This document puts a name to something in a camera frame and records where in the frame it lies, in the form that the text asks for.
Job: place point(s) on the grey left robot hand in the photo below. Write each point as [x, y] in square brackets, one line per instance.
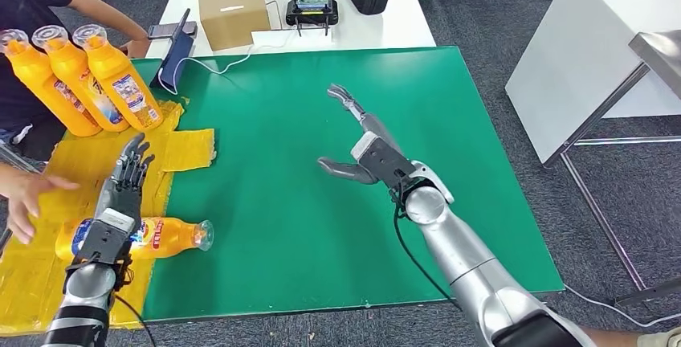
[125, 190]

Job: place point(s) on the person's left hand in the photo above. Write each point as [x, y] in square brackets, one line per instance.
[135, 49]

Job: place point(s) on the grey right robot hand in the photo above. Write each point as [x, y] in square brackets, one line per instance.
[380, 126]

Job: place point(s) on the person's right hand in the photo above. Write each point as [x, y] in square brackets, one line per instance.
[21, 195]

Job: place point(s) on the orange bottle with clear cap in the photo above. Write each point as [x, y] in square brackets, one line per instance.
[170, 238]
[69, 68]
[32, 78]
[112, 73]

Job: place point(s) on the person's left forearm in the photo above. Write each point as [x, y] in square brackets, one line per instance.
[122, 19]

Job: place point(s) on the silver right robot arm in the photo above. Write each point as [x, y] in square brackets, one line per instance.
[463, 259]

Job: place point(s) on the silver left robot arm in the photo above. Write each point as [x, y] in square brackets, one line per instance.
[85, 291]

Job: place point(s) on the grey smartphone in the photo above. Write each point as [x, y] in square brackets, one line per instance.
[160, 30]

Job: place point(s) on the tablet in navy folio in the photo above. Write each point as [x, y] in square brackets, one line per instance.
[173, 60]

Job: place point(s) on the yellow taped cardboard sheet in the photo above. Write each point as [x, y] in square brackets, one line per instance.
[32, 291]

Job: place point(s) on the brown cardboard box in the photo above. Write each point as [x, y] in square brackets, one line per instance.
[233, 14]

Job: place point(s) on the black controller with screen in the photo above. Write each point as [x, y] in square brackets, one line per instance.
[313, 11]

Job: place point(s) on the green table mat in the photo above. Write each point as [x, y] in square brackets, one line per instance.
[292, 227]

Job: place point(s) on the large white table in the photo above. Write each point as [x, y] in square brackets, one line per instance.
[574, 57]

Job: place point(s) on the stainless steel table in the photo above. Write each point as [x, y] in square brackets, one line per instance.
[659, 54]

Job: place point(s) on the person's leg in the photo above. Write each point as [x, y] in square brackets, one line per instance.
[659, 340]

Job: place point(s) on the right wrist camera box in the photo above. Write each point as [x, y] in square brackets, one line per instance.
[383, 161]

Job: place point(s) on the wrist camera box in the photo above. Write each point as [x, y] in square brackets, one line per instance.
[106, 235]
[383, 161]

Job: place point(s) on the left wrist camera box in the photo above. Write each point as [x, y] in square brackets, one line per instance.
[106, 235]

